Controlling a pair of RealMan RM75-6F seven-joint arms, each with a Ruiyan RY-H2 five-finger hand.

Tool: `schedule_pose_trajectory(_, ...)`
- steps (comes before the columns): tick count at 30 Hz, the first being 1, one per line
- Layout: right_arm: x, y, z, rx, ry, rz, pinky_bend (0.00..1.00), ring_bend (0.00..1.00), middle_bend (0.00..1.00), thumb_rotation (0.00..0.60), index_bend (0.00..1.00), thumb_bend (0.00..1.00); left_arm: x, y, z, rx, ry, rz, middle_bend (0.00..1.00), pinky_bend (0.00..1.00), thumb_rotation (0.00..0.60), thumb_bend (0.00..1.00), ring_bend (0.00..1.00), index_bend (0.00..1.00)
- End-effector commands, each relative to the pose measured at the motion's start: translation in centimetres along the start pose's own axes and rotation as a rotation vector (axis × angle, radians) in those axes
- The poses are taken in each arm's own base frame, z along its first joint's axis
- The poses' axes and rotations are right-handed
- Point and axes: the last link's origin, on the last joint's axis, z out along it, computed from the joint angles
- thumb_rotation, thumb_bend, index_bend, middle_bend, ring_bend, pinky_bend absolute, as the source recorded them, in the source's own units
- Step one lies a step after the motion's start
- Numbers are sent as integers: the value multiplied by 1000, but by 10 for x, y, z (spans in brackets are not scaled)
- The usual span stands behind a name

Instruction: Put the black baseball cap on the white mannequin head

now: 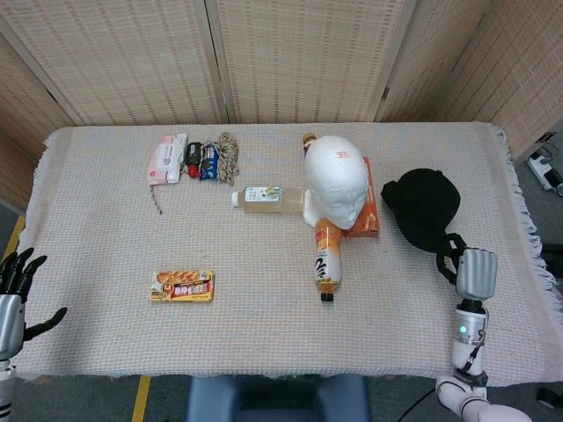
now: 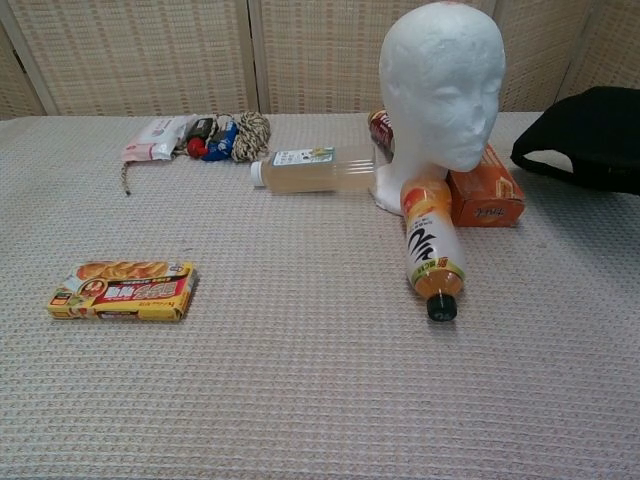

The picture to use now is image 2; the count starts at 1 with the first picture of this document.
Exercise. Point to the white foam mannequin head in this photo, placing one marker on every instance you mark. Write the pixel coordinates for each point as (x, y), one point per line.
(440, 90)

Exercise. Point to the clear tea bottle white cap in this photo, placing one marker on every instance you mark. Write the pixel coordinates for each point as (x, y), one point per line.
(320, 172)

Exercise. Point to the orange juice bottle black cap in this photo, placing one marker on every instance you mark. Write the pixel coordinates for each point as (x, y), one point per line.
(431, 235)

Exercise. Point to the beige woven tablecloth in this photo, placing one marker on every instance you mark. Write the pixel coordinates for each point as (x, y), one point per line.
(280, 350)

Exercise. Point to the red drink can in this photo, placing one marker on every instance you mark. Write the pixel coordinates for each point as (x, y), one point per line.
(381, 131)

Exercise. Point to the blue snack packet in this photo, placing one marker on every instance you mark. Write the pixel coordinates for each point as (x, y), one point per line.
(222, 142)

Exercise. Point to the red small ball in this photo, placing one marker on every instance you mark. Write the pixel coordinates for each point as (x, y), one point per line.
(196, 146)

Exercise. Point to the black small pouch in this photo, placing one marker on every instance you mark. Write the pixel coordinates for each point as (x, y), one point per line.
(200, 126)

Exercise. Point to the orange cardboard box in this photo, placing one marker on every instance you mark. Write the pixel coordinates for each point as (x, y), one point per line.
(487, 200)

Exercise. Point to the pink white wipes pack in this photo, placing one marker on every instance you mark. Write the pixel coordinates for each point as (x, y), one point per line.
(155, 137)

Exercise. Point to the yellow curry box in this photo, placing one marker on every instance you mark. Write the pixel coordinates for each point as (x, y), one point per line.
(125, 295)

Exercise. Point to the woven folding screen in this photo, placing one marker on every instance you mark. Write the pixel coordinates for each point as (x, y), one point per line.
(200, 55)

